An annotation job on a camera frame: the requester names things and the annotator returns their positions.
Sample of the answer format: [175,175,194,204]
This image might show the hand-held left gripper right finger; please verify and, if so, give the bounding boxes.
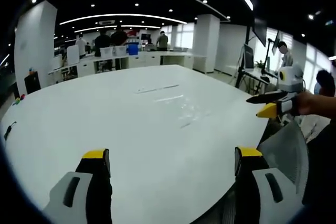
[233,145,305,224]

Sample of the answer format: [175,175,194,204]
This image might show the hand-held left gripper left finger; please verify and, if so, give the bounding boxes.
[43,148,113,224]

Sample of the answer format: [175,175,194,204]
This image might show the clear resealable plastic bag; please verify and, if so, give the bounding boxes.
[135,84,214,130]

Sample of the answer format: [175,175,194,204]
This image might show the person's right hand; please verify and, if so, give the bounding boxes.
[295,91,320,116]

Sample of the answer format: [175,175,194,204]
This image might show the black-legged white side desk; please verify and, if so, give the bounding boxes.
[235,66,279,96]

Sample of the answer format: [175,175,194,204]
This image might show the computer monitor on desk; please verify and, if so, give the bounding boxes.
[243,44,255,70]

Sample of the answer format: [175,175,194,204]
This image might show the grey mesh office chair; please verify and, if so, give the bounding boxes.
[220,121,310,224]

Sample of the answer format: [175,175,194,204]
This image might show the large raised monitor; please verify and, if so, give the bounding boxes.
[252,18,268,47]

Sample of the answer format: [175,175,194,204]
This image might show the person's dark clothing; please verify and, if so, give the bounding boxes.
[301,123,336,208]

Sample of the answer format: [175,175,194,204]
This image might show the small coloured toys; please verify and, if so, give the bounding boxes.
[12,93,27,106]

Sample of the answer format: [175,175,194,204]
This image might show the black office chair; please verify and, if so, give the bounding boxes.
[24,73,42,95]

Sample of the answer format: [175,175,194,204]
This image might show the long white office desk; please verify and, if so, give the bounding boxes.
[48,50,196,78]

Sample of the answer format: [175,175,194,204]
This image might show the white chair back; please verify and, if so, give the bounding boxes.
[66,45,80,66]

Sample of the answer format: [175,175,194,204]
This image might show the blue storage box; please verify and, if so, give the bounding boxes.
[127,43,140,56]

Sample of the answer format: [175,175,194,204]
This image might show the white storage bin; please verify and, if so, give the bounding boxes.
[113,45,128,57]
[100,47,114,58]

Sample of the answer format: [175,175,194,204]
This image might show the small black cable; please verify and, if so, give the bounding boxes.
[3,121,17,141]

